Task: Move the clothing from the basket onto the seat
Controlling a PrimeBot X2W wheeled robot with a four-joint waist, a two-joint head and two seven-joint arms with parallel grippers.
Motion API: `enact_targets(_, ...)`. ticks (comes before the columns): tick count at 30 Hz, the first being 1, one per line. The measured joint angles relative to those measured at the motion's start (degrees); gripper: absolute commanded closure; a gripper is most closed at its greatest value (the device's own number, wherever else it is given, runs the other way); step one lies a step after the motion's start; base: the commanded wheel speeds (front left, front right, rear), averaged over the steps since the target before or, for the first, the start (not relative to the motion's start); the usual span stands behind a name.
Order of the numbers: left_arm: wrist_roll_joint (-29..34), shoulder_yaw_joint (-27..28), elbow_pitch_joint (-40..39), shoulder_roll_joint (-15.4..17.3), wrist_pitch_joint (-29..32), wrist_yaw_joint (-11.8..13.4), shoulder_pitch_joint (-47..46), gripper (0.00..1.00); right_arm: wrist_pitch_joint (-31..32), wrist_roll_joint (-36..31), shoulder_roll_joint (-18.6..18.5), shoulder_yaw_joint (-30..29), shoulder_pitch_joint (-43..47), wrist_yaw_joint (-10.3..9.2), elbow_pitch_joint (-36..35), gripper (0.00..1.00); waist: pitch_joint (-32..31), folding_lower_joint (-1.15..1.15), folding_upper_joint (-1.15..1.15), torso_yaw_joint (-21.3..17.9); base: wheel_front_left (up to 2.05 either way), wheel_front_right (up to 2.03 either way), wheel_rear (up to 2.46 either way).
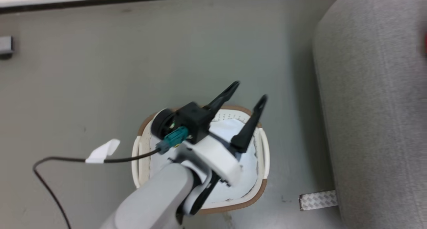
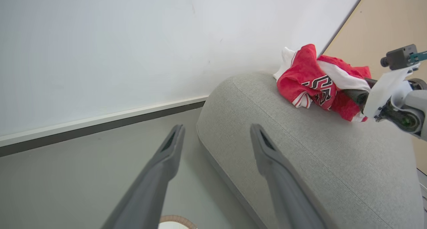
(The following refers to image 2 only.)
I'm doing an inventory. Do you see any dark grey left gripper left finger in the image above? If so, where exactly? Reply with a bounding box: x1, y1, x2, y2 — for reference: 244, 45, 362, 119
100, 124, 186, 229

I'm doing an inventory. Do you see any grey fabric sofa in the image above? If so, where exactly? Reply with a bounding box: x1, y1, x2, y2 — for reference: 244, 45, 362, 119
196, 72, 426, 229

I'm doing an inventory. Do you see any white black baseboard strip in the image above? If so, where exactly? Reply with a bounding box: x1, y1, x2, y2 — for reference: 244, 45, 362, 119
0, 95, 209, 158

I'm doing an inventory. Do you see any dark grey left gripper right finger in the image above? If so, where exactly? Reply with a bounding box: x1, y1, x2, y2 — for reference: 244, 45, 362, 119
250, 123, 329, 229

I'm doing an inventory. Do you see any red white sports clothing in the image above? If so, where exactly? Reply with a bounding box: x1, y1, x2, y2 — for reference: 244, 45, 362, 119
273, 44, 372, 123

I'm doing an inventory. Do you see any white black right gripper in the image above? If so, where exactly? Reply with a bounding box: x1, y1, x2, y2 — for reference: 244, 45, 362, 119
343, 63, 421, 133

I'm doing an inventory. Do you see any cream plastic laundry basket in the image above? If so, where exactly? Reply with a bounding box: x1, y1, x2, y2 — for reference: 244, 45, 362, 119
158, 215, 198, 229

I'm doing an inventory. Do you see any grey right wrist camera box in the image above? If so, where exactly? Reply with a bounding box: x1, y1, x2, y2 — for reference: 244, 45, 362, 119
380, 44, 427, 71

